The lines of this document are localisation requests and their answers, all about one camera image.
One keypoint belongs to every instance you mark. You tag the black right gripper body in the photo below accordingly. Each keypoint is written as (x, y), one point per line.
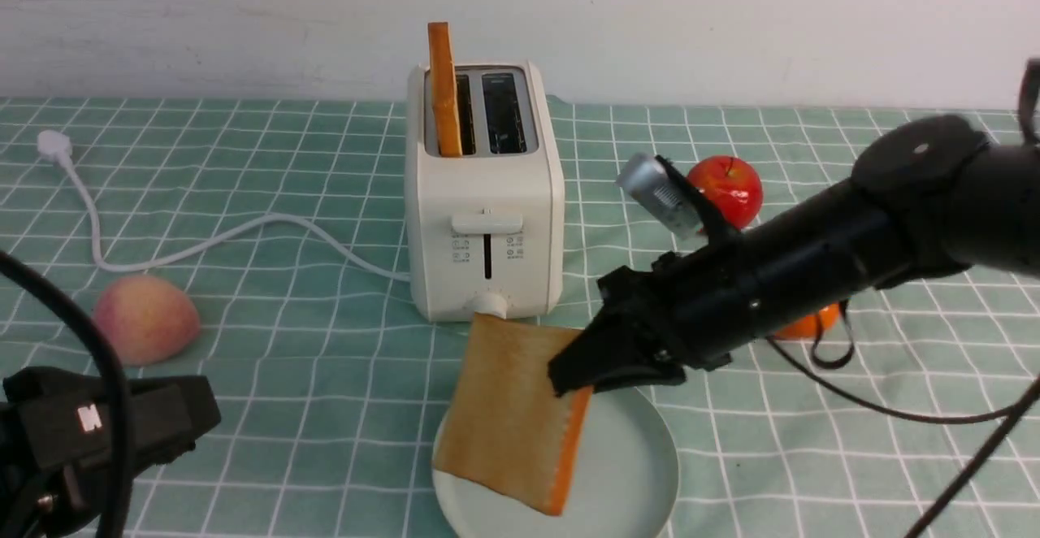
(679, 315)

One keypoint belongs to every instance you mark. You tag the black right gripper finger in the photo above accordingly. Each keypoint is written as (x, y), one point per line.
(615, 350)

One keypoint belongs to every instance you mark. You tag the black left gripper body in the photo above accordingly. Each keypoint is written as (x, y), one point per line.
(56, 442)

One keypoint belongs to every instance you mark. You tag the toast slice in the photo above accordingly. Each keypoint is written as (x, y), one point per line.
(443, 82)
(507, 429)

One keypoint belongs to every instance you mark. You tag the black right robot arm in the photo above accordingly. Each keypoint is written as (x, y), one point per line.
(931, 198)

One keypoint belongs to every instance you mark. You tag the white two-slot toaster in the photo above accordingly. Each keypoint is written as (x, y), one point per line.
(485, 230)

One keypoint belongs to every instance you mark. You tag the orange persimmon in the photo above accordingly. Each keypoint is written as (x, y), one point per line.
(811, 327)

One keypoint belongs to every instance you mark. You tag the light green round plate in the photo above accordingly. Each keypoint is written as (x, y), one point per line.
(626, 481)

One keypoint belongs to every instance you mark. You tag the red apple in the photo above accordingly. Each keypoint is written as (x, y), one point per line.
(732, 185)

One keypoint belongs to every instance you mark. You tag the pink peach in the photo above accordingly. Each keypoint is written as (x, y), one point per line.
(146, 319)

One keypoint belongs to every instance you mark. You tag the green checkered tablecloth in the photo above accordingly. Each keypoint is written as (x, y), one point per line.
(331, 385)

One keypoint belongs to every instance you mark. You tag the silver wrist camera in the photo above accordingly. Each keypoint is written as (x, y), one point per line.
(654, 183)

